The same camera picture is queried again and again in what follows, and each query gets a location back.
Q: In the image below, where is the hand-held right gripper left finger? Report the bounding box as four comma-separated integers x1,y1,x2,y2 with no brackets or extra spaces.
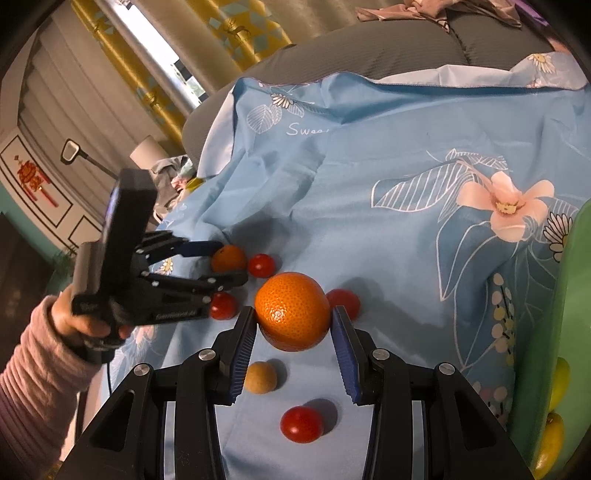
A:
55,305,257,480

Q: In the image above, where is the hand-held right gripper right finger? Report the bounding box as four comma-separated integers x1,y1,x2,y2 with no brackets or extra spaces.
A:
330,305,532,480

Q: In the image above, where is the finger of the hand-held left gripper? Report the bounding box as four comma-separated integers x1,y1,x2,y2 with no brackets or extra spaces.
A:
141,271,249,306
135,231,225,274

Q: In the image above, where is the red cherry tomato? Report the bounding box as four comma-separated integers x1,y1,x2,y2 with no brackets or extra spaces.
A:
248,254,277,278
281,405,324,444
326,289,361,321
210,292,239,320

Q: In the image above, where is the small orange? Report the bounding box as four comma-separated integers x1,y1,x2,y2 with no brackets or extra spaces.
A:
211,245,247,273

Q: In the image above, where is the large orange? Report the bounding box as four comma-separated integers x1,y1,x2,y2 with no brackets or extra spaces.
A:
255,272,332,352

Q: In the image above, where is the green plastic bowl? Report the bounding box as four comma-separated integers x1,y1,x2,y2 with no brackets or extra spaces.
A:
508,198,591,480

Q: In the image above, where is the person's left forearm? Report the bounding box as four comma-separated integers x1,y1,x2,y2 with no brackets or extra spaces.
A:
0,295,100,476

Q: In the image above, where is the person's left hand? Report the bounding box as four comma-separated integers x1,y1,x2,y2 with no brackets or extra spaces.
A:
50,282,134,346

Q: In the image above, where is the beige round longan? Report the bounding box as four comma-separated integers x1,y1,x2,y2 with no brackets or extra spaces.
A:
244,361,279,395

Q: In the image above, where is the pile of clothes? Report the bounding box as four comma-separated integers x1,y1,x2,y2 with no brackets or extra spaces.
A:
151,154,207,219

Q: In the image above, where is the white lamp shade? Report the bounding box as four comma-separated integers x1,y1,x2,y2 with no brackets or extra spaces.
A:
130,135,170,169

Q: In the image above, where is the blue floral bed sheet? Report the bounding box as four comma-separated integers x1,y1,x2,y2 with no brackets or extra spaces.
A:
111,51,588,480

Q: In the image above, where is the yellow fruit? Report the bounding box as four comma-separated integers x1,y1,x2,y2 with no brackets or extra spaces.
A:
533,412,565,480
547,356,571,412

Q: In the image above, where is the yellow curtain teal diamond print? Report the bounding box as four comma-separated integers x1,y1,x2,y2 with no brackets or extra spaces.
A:
201,0,296,65

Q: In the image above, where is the beige curtain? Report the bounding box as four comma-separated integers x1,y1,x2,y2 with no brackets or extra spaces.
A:
129,0,363,90

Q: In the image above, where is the grey sofa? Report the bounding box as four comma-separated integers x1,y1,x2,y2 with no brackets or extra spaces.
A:
182,7,573,178

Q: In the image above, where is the pink crumpled garment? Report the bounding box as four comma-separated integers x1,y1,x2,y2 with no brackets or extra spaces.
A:
355,0,522,29

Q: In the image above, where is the red wall ornament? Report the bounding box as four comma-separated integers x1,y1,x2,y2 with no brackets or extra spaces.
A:
15,154,59,209

